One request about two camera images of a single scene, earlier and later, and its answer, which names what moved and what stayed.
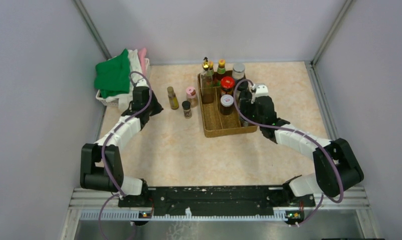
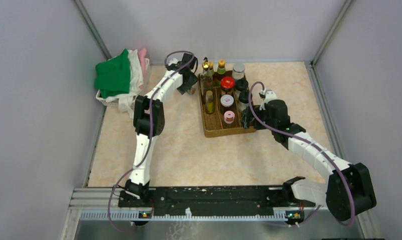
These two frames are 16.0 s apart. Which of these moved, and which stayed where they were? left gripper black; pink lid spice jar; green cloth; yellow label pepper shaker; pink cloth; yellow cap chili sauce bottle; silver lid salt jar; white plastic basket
Moved: pink lid spice jar; left gripper black; yellow label pepper shaker
Stayed: white plastic basket; pink cloth; silver lid salt jar; green cloth; yellow cap chili sauce bottle
